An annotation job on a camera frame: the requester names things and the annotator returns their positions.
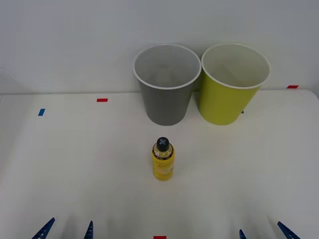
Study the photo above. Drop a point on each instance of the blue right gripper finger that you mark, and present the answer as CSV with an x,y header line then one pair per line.
x,y
242,235
288,231

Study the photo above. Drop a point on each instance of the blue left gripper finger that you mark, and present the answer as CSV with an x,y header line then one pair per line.
x,y
44,231
89,231

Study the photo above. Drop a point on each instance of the yellow bottle with black cap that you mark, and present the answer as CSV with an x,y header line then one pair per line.
x,y
163,163

